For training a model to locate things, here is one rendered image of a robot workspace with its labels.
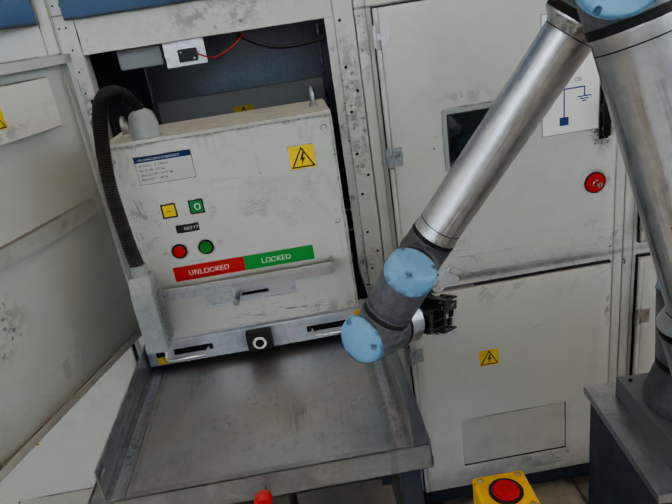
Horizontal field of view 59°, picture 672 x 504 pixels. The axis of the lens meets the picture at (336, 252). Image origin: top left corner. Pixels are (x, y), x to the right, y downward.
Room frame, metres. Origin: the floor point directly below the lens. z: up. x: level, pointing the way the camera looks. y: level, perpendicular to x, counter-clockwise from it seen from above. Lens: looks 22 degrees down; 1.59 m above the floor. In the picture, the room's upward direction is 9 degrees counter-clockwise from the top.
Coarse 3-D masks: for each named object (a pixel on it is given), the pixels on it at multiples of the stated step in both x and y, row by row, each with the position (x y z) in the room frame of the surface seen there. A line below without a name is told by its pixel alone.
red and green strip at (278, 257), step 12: (276, 252) 1.25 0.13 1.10; (288, 252) 1.26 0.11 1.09; (300, 252) 1.26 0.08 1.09; (312, 252) 1.26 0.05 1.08; (204, 264) 1.25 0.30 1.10; (216, 264) 1.25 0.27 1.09; (228, 264) 1.25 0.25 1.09; (240, 264) 1.25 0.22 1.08; (252, 264) 1.25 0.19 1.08; (264, 264) 1.25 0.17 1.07; (276, 264) 1.25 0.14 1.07; (180, 276) 1.25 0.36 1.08; (192, 276) 1.25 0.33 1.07; (204, 276) 1.25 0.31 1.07
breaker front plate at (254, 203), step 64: (256, 128) 1.26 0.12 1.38; (320, 128) 1.26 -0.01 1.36; (128, 192) 1.24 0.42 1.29; (192, 192) 1.25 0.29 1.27; (256, 192) 1.25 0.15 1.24; (320, 192) 1.26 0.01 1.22; (192, 256) 1.25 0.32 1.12; (320, 256) 1.26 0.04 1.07; (192, 320) 1.25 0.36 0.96; (256, 320) 1.25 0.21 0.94
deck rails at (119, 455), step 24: (360, 288) 1.51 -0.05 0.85; (144, 360) 1.22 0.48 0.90; (384, 360) 1.13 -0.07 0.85; (144, 384) 1.17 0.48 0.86; (384, 384) 1.04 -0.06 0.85; (120, 408) 1.01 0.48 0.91; (144, 408) 1.09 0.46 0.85; (384, 408) 0.96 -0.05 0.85; (120, 432) 0.97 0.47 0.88; (144, 432) 1.01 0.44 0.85; (408, 432) 0.87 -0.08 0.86; (120, 456) 0.94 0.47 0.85; (96, 480) 0.83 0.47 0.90; (120, 480) 0.87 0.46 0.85
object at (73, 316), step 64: (0, 64) 1.31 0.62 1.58; (64, 64) 1.51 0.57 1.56; (0, 128) 1.23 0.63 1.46; (64, 128) 1.45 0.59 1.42; (0, 192) 1.21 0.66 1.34; (64, 192) 1.38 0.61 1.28; (0, 256) 1.13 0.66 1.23; (64, 256) 1.32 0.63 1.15; (0, 320) 1.10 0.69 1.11; (64, 320) 1.25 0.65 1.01; (128, 320) 1.46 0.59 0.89; (0, 384) 1.04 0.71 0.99; (64, 384) 1.19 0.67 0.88; (0, 448) 0.99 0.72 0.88
